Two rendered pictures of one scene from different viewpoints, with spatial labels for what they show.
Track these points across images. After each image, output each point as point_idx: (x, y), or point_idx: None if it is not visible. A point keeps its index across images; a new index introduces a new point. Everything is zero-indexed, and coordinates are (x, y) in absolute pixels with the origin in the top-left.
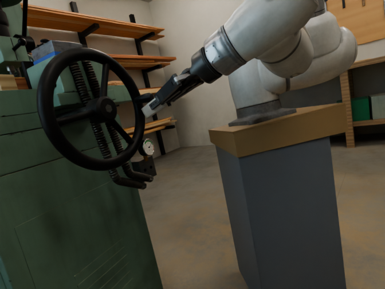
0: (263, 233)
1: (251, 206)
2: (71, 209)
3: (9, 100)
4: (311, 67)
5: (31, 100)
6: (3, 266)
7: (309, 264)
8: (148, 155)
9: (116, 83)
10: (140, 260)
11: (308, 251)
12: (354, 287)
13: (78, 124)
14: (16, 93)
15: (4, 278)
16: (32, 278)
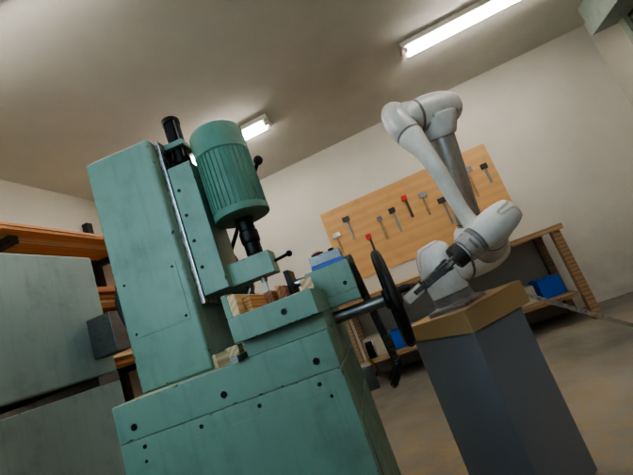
0: (513, 404)
1: (496, 378)
2: (366, 406)
3: (322, 297)
4: None
5: (325, 298)
6: (370, 454)
7: (556, 432)
8: (378, 356)
9: None
10: None
11: (549, 417)
12: (592, 458)
13: (339, 323)
14: (321, 291)
15: (367, 473)
16: (383, 473)
